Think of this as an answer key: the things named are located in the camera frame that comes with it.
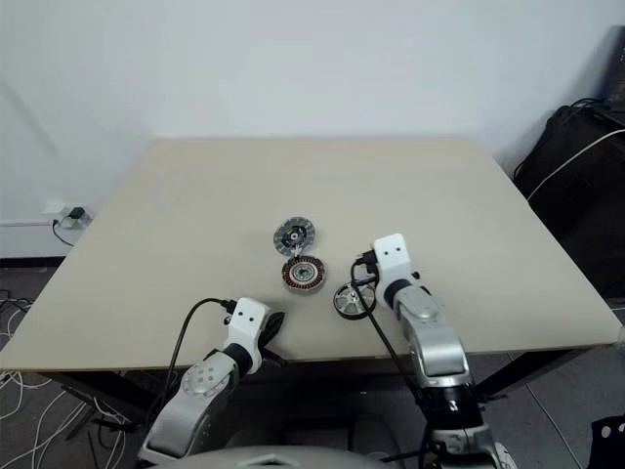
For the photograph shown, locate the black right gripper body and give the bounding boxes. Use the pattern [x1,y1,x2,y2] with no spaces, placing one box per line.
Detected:
[359,263,382,289]

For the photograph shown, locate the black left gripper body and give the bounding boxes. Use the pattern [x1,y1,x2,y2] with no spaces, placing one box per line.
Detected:
[255,333,289,369]

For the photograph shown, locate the black silver spoked rotor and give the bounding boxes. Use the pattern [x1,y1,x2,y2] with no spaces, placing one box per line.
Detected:
[332,282,377,322]

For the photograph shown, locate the grey round motor lid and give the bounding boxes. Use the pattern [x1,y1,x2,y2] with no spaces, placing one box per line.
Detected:
[271,217,318,256]

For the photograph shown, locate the grey motor housing copper windings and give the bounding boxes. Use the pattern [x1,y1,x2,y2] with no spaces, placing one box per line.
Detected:
[279,255,328,296]

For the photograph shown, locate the grey rounded robot body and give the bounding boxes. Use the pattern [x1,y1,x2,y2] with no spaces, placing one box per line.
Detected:
[179,443,407,469]

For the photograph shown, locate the black bag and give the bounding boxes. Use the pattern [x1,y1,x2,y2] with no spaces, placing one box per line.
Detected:
[512,104,625,300]

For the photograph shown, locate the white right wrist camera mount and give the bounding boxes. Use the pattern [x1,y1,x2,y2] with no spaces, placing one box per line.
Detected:
[371,233,411,295]

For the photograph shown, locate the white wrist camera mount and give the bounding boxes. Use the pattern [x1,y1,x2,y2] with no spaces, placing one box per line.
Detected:
[225,296,271,365]
[371,233,411,295]

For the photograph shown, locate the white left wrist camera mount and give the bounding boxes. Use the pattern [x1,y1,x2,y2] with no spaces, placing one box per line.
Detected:
[225,296,271,365]

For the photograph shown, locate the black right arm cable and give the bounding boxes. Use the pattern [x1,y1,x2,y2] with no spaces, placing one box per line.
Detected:
[351,249,427,407]

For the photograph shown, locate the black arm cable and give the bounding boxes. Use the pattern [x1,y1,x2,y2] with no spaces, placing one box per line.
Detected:
[351,249,427,407]
[149,296,236,422]

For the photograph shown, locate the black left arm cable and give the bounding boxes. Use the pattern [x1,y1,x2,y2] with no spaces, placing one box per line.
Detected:
[149,296,236,422]

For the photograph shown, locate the black adapter cable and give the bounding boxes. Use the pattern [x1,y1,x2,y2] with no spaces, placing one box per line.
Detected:
[50,216,75,246]

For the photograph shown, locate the white wall socket strip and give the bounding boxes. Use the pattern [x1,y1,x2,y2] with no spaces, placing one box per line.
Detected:
[40,197,95,230]

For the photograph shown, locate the white floor cable tangle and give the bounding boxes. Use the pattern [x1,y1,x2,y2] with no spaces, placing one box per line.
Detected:
[0,287,129,469]

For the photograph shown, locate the black bracket with white dots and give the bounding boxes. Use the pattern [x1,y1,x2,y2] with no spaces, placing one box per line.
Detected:
[587,416,625,469]

